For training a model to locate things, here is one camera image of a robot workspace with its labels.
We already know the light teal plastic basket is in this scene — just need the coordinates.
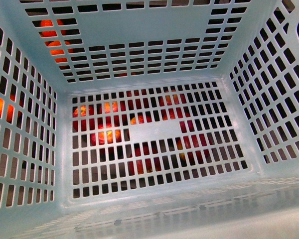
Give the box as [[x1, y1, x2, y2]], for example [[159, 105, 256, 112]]
[[0, 0, 299, 239]]

